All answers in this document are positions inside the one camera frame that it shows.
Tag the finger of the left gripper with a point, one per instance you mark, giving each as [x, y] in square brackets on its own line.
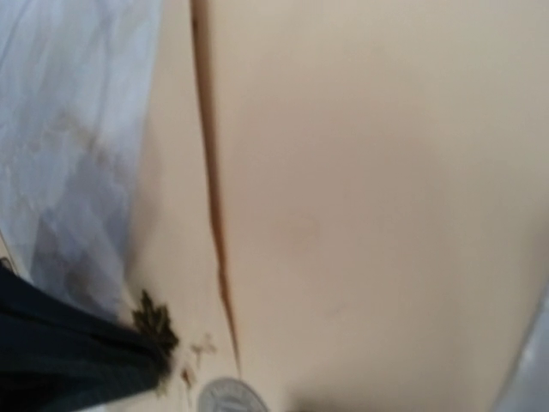
[55, 357]

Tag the brown kraft envelope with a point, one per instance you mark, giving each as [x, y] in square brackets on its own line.
[345, 203]

